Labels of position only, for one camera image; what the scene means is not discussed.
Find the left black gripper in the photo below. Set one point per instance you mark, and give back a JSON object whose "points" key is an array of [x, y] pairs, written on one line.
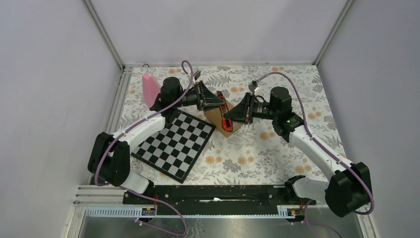
{"points": [[205, 99]]}

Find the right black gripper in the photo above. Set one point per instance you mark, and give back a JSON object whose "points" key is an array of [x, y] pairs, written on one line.
{"points": [[243, 112]]}

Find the brown cardboard express box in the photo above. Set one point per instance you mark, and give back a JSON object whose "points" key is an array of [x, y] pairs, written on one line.
{"points": [[214, 117]]}

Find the red black utility knife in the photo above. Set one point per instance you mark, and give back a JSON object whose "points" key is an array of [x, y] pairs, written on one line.
{"points": [[227, 124]]}

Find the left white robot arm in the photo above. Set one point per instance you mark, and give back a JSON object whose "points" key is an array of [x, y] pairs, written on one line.
{"points": [[110, 157]]}

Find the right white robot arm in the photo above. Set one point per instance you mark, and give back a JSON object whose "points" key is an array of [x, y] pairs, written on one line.
{"points": [[348, 185]]}

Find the floral patterned table mat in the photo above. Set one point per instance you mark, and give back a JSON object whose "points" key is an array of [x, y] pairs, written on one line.
{"points": [[254, 154]]}

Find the pink triangular block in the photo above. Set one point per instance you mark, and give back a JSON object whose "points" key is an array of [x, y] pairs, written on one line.
{"points": [[151, 89]]}

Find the black white checkerboard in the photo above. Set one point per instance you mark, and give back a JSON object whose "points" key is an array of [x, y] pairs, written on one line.
{"points": [[175, 149]]}

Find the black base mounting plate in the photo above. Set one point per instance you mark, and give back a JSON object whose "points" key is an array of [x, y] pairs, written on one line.
{"points": [[227, 199]]}

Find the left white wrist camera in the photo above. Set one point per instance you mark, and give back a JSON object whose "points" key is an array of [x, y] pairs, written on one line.
{"points": [[196, 74]]}

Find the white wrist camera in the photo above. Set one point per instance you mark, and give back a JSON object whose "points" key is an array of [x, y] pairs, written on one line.
{"points": [[196, 74], [253, 87]]}

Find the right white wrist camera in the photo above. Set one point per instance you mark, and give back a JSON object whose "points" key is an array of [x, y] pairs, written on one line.
{"points": [[253, 87]]}

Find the white slotted cable duct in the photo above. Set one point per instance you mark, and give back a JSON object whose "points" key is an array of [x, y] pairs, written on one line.
{"points": [[146, 212]]}

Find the right aluminium corner post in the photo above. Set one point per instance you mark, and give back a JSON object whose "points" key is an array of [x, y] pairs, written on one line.
{"points": [[336, 26]]}

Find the aluminium corner post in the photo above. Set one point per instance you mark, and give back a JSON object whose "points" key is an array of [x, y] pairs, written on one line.
{"points": [[91, 10], [336, 26]]}

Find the left aluminium corner post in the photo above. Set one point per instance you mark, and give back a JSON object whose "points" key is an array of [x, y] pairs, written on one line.
{"points": [[91, 10]]}

